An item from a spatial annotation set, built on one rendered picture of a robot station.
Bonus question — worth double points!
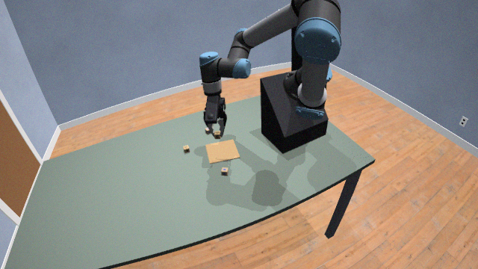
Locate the beige flat mat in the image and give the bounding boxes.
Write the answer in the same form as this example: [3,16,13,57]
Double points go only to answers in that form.
[205,140,240,164]

